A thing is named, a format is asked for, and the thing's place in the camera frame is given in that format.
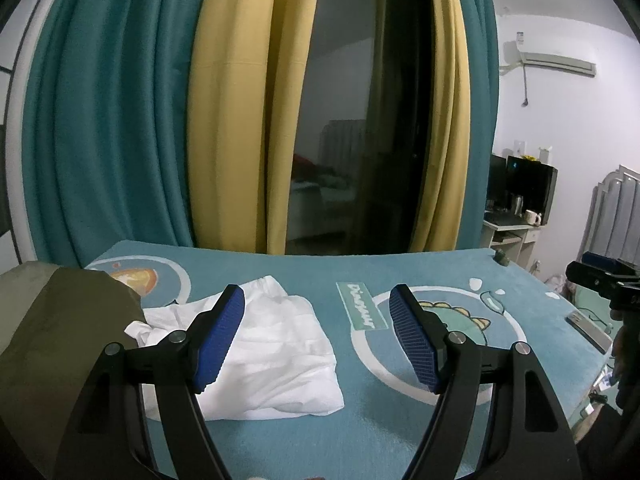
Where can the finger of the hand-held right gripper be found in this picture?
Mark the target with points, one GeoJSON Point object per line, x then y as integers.
{"type": "Point", "coordinates": [590, 277]}
{"type": "Point", "coordinates": [600, 261]}

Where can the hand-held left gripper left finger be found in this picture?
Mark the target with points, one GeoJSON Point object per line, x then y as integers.
{"type": "Point", "coordinates": [220, 340]}

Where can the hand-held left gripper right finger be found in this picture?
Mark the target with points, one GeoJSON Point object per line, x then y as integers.
{"type": "Point", "coordinates": [412, 340]}

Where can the white hooded jacket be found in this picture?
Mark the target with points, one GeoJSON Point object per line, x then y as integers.
{"type": "Point", "coordinates": [280, 350]}

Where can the grey padded headboard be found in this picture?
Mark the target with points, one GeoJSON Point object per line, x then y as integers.
{"type": "Point", "coordinates": [612, 210]}

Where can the silver smartphone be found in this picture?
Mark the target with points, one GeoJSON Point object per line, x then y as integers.
{"type": "Point", "coordinates": [587, 330]}

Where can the white mug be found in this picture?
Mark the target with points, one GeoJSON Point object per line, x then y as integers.
{"type": "Point", "coordinates": [531, 217]}

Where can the small green toy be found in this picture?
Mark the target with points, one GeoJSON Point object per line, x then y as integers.
{"type": "Point", "coordinates": [501, 258]}

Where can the white computer desk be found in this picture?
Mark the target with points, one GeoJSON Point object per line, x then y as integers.
{"type": "Point", "coordinates": [505, 240]}

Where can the steel cup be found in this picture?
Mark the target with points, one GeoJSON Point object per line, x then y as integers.
{"type": "Point", "coordinates": [516, 204]}

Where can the large black monitor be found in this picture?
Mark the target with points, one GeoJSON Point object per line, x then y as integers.
{"type": "Point", "coordinates": [532, 185]}

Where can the black keyboard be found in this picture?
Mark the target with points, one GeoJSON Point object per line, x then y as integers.
{"type": "Point", "coordinates": [500, 218]}

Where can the slim black monitor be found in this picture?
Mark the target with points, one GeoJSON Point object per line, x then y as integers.
{"type": "Point", "coordinates": [497, 180]}

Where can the teal dinosaur print blanket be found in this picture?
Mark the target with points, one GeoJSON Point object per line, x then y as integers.
{"type": "Point", "coordinates": [310, 435]}

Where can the narrow teal curtain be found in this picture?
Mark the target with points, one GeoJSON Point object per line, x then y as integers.
{"type": "Point", "coordinates": [482, 135]}

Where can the narrow yellow curtain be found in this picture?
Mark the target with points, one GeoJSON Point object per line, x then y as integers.
{"type": "Point", "coordinates": [450, 135]}

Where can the wide yellow curtain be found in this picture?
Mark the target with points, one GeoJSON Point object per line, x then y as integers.
{"type": "Point", "coordinates": [225, 135]}

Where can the dark glass sliding door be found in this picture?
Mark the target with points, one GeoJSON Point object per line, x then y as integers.
{"type": "Point", "coordinates": [360, 110]}

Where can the wide teal curtain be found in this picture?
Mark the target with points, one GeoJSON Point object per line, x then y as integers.
{"type": "Point", "coordinates": [100, 110]}

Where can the white wall air conditioner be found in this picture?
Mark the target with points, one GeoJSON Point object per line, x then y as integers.
{"type": "Point", "coordinates": [555, 62]}

